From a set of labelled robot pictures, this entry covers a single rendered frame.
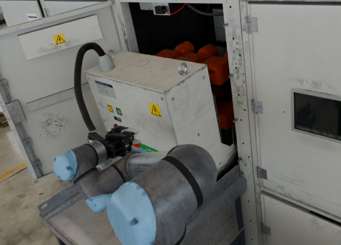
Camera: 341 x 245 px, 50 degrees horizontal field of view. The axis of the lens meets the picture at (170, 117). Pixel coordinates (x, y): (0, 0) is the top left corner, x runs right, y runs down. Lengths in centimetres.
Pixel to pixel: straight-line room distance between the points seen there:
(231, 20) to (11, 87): 100
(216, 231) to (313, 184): 47
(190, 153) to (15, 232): 254
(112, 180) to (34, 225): 210
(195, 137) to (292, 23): 53
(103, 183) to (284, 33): 69
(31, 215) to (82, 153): 218
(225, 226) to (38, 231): 172
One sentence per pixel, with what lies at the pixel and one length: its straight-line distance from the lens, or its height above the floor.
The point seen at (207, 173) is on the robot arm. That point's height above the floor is 143.
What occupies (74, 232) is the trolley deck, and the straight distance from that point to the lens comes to 158.
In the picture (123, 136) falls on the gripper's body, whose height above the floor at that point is 129.
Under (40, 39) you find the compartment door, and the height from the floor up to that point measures 150.
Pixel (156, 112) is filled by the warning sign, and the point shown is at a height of 127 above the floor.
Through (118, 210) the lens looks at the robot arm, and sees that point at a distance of 64.
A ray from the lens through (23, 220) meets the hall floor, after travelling 319.
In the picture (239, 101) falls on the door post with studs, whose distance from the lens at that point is 141.
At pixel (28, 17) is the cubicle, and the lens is 258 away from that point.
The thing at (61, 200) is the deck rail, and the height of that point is 85.
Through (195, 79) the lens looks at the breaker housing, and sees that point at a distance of 129.
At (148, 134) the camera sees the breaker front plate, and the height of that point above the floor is 114.
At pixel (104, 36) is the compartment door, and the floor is 143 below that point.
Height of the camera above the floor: 184
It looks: 28 degrees down
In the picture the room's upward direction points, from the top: 11 degrees counter-clockwise
